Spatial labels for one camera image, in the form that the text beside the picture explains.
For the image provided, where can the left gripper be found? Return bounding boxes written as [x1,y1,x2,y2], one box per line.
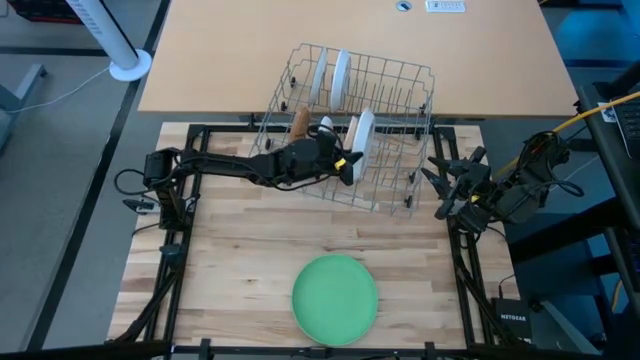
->
[282,130,365,187]

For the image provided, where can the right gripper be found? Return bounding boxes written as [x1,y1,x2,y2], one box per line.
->
[421,146,496,234]

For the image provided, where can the green plate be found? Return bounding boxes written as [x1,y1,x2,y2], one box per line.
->
[291,253,380,347]

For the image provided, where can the light wood desk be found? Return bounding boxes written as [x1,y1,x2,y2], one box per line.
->
[137,0,580,119]

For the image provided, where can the black equipment rack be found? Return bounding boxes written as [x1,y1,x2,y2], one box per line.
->
[504,62,640,360]

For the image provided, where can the white power strip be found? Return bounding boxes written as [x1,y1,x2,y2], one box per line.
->
[424,0,466,14]

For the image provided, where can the white tower fan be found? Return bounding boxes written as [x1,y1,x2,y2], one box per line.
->
[67,0,154,83]

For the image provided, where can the grey metal table leg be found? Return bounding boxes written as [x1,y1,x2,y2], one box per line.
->
[0,62,49,151]

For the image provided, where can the black crate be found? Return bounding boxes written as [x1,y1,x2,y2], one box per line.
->
[7,0,84,25]

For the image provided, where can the grey wire dish rack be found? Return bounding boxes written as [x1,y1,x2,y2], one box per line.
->
[248,42,436,218]

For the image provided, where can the black cable loop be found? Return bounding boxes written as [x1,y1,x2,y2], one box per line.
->
[542,149,586,199]

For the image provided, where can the black metal table frame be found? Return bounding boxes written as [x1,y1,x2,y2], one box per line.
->
[107,122,524,360]

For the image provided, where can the black network switch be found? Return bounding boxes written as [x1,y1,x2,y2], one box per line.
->
[490,297,533,342]

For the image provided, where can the yellow cable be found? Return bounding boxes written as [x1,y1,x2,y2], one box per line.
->
[492,91,640,181]

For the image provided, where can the white fan cable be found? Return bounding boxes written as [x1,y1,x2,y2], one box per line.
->
[7,66,112,115]

